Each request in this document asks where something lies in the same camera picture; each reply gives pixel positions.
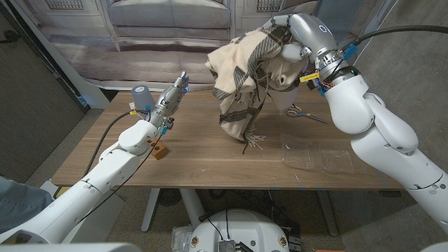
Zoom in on yellow-handled scissors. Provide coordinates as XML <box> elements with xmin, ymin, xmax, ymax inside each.
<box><xmin>286</xmin><ymin>104</ymin><xmax>330</xmax><ymax>125</ymax></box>

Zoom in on clear plastic clamshell container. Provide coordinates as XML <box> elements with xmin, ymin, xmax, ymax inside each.
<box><xmin>281</xmin><ymin>134</ymin><xmax>355</xmax><ymax>175</ymax></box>

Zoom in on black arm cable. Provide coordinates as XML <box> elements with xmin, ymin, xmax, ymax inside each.
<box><xmin>83</xmin><ymin>110</ymin><xmax>151</xmax><ymax>178</ymax></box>
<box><xmin>341</xmin><ymin>24</ymin><xmax>448</xmax><ymax>53</ymax></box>

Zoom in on small wooden block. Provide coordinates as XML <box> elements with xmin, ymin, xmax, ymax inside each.
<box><xmin>146</xmin><ymin>139</ymin><xmax>169</xmax><ymax>161</ymax></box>

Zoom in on white table leg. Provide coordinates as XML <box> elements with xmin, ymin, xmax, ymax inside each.
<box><xmin>178</xmin><ymin>188</ymin><xmax>207</xmax><ymax>228</ymax></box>
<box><xmin>141</xmin><ymin>188</ymin><xmax>161</xmax><ymax>234</ymax></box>

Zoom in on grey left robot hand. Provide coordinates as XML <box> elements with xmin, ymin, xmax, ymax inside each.
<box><xmin>148</xmin><ymin>71</ymin><xmax>190</xmax><ymax>129</ymax></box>

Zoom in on cream plaid fringed scarf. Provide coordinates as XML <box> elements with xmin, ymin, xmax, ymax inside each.
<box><xmin>204</xmin><ymin>26</ymin><xmax>311</xmax><ymax>155</ymax></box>

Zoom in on person in blue jeans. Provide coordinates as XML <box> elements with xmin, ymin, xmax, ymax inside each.
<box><xmin>0</xmin><ymin>176</ymin><xmax>53</xmax><ymax>234</ymax></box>

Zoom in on printed sofa room backdrop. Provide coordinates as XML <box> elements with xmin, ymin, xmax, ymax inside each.
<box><xmin>20</xmin><ymin>0</ymin><xmax>400</xmax><ymax>92</ymax></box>

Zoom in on grey cylindrical cup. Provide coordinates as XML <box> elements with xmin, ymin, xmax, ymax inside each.
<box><xmin>131</xmin><ymin>85</ymin><xmax>155</xmax><ymax>111</ymax></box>

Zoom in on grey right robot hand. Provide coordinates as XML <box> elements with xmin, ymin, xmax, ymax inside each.
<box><xmin>262</xmin><ymin>13</ymin><xmax>343</xmax><ymax>70</ymax></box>

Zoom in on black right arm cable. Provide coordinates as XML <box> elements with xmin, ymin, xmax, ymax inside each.
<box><xmin>341</xmin><ymin>24</ymin><xmax>448</xmax><ymax>53</ymax></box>

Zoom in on clear plastic packaging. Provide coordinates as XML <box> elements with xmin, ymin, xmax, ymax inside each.
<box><xmin>171</xmin><ymin>225</ymin><xmax>194</xmax><ymax>251</ymax></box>

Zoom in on grey table leg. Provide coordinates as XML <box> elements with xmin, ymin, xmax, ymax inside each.
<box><xmin>316</xmin><ymin>190</ymin><xmax>340</xmax><ymax>237</ymax></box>

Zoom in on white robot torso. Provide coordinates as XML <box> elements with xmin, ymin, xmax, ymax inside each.
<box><xmin>188</xmin><ymin>209</ymin><xmax>291</xmax><ymax>252</ymax></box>

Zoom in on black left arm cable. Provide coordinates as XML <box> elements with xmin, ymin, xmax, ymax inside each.
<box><xmin>83</xmin><ymin>110</ymin><xmax>151</xmax><ymax>178</ymax></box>

